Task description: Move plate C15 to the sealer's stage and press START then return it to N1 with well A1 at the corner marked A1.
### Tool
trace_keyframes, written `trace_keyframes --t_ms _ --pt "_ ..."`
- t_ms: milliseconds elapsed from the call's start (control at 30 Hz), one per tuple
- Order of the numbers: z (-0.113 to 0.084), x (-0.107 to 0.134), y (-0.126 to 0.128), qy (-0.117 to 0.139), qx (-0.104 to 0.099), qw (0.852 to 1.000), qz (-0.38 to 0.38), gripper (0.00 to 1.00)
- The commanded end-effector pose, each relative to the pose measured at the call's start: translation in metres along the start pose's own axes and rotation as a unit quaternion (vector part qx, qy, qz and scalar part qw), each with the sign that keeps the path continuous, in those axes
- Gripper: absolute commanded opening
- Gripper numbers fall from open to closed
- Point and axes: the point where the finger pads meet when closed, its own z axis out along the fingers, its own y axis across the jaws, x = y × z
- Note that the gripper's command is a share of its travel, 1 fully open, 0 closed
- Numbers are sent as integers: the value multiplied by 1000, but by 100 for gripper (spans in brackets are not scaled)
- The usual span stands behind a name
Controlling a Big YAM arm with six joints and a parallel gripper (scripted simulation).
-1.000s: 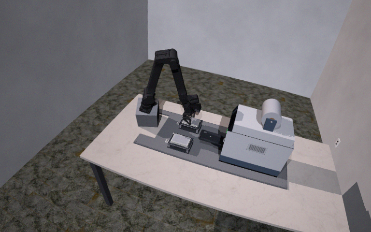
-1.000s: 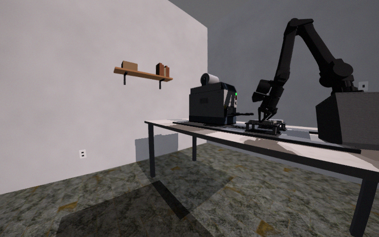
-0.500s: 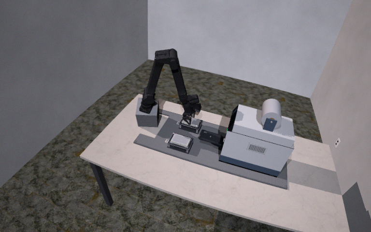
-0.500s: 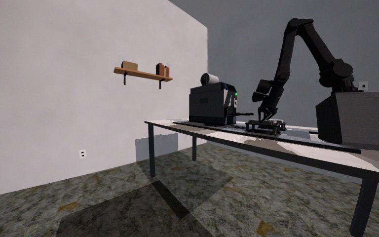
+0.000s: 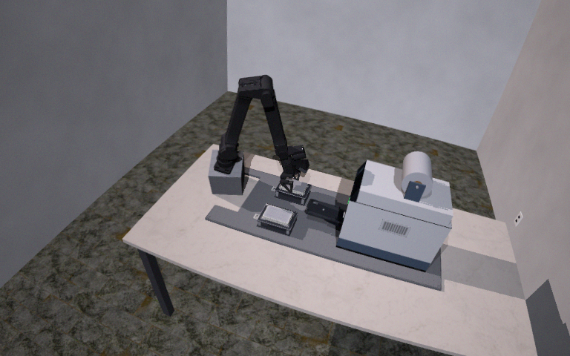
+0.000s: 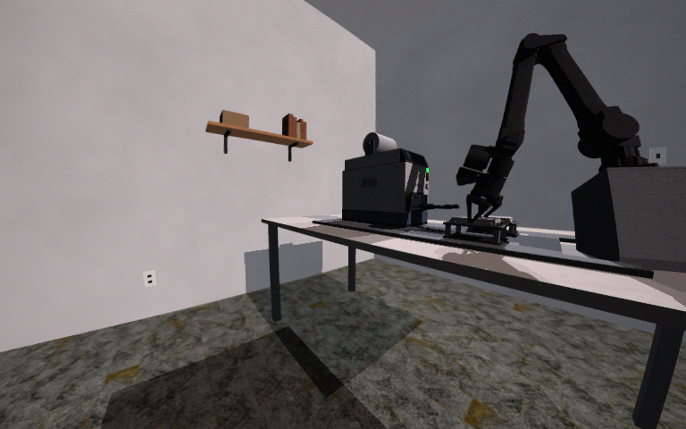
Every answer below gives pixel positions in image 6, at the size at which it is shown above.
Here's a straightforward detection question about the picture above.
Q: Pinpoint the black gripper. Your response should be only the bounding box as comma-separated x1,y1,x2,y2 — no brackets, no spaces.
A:
466,172,506,223

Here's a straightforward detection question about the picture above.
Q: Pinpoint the white well plate with black square wells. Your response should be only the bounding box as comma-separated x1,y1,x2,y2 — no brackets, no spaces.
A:
450,217,501,226

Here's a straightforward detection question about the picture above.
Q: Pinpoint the light grey cylinder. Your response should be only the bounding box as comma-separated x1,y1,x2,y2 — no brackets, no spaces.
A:
363,132,397,154

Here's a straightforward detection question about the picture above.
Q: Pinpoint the white multi-well plate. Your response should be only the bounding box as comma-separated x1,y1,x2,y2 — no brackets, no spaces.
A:
488,215,513,222

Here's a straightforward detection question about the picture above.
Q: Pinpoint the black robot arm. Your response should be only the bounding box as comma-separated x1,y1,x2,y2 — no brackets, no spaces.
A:
456,33,658,191

